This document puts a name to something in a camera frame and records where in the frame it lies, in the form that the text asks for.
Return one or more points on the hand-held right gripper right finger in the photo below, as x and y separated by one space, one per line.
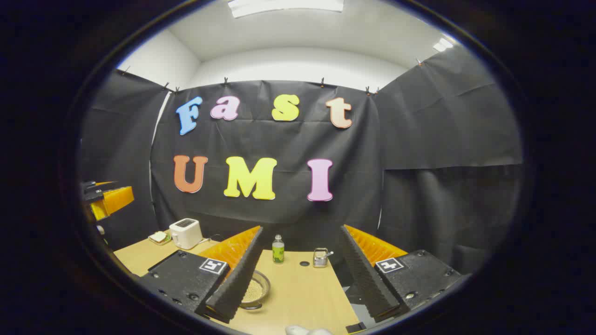
365 279

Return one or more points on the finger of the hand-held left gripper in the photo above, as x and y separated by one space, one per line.
91 186
114 200

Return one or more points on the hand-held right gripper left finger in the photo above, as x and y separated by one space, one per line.
240 279

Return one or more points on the stainless steel pot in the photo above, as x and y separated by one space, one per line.
263 284

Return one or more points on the pile of soybeans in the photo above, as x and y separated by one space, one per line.
253 291

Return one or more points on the green label drink bottle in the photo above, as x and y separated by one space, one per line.
278 251

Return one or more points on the sandwich with lettuce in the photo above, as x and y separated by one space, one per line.
159 237

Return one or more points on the small white plate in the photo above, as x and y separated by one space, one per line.
159 242

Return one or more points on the white toaster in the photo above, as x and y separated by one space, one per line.
185 234

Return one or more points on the white rounded object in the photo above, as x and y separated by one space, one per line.
307 331

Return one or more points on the ceiling light panel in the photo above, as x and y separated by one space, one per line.
442 44

